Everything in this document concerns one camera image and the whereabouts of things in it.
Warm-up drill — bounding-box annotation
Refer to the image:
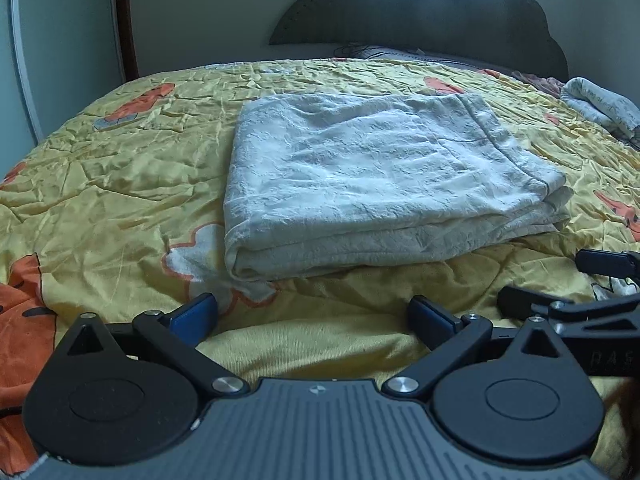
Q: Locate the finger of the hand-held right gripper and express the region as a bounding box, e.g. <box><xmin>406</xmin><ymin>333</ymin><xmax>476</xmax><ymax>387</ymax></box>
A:
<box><xmin>575</xmin><ymin>249</ymin><xmax>640</xmax><ymax>277</ymax></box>
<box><xmin>497</xmin><ymin>285</ymin><xmax>640</xmax><ymax>335</ymax></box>

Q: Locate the folded white printed cloth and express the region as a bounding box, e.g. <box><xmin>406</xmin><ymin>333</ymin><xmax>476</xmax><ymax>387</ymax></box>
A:
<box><xmin>560</xmin><ymin>76</ymin><xmax>640</xmax><ymax>142</ymax></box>

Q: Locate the white blanket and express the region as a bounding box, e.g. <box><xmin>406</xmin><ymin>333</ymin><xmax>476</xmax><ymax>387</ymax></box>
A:
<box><xmin>223</xmin><ymin>92</ymin><xmax>573</xmax><ymax>282</ymax></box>

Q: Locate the flower print wardrobe door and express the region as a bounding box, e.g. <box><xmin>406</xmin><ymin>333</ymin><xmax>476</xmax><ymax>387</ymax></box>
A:
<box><xmin>0</xmin><ymin>0</ymin><xmax>126</xmax><ymax>186</ymax></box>

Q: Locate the grey patterned pillow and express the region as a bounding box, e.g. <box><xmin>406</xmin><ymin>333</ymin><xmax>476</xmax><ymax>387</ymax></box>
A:
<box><xmin>332</xmin><ymin>42</ymin><xmax>483</xmax><ymax>70</ymax></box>

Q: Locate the brown cloth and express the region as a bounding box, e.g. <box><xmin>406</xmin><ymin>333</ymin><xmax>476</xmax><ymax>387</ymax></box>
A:
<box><xmin>514</xmin><ymin>71</ymin><xmax>568</xmax><ymax>96</ymax></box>

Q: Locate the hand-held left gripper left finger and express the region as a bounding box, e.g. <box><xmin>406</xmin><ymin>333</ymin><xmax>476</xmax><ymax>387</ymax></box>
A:
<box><xmin>54</xmin><ymin>292</ymin><xmax>251</xmax><ymax>400</ymax></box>

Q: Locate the dark grey headboard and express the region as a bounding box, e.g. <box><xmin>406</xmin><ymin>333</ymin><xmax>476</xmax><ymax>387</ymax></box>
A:
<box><xmin>269</xmin><ymin>0</ymin><xmax>571</xmax><ymax>82</ymax></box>

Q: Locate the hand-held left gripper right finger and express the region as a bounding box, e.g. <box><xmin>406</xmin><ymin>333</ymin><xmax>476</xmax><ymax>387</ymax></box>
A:
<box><xmin>381</xmin><ymin>296</ymin><xmax>568</xmax><ymax>402</ymax></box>

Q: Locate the brown wooden wardrobe frame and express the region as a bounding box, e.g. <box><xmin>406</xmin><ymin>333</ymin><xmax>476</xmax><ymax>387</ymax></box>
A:
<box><xmin>112</xmin><ymin>0</ymin><xmax>142</xmax><ymax>82</ymax></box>

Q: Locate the yellow printed blanket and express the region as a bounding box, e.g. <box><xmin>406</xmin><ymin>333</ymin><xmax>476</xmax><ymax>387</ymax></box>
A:
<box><xmin>0</xmin><ymin>57</ymin><xmax>640</xmax><ymax>480</ymax></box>

